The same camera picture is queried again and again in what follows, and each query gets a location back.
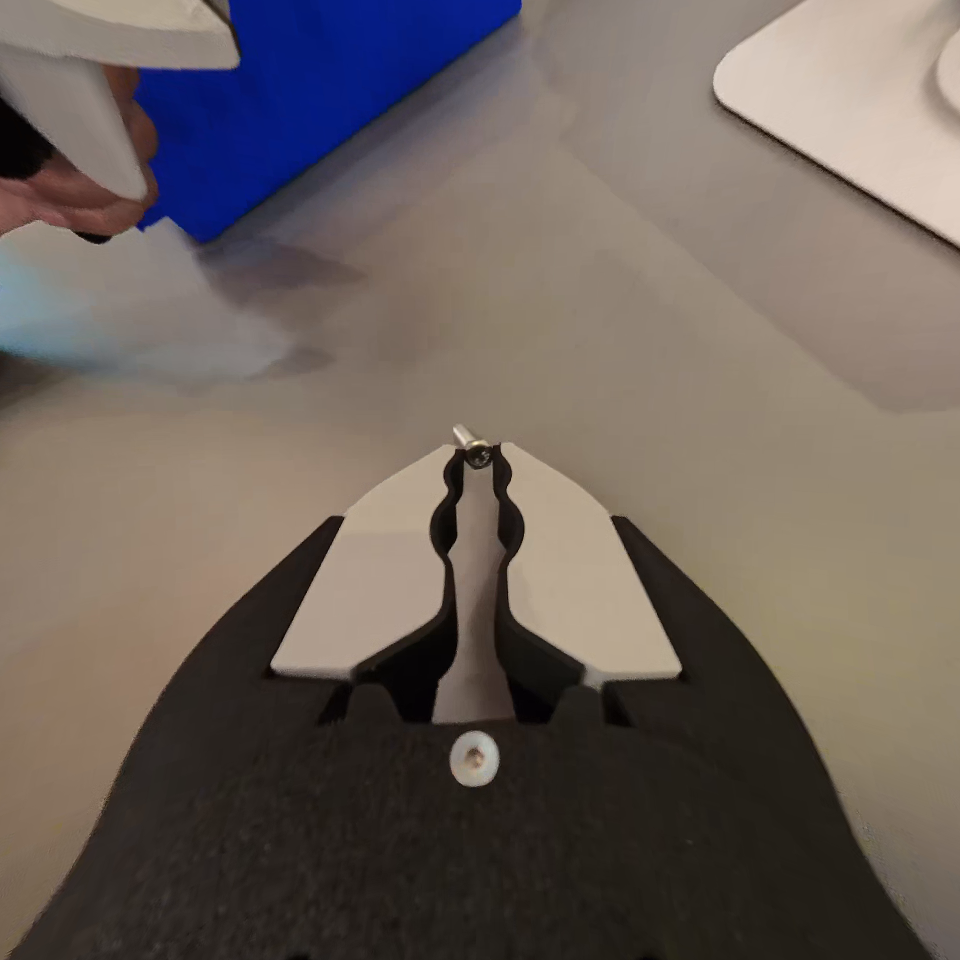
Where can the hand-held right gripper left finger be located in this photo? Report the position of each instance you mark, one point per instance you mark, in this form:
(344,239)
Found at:
(368,593)

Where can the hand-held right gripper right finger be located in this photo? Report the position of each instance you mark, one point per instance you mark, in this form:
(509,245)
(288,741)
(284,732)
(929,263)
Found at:
(593,593)

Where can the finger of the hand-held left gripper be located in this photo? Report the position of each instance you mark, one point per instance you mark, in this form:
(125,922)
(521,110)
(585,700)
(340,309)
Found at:
(120,30)

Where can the steel bolt with nut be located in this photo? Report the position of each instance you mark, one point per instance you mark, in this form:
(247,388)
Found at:
(474,444)

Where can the blue plastic bin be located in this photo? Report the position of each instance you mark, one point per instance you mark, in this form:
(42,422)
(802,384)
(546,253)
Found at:
(315,90)

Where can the grey desk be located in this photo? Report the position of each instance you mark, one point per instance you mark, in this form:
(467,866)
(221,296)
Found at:
(600,300)

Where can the person's left hand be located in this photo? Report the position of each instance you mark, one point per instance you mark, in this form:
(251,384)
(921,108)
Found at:
(75,188)

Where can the white document stand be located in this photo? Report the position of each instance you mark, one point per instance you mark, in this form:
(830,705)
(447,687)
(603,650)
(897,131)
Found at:
(855,105)

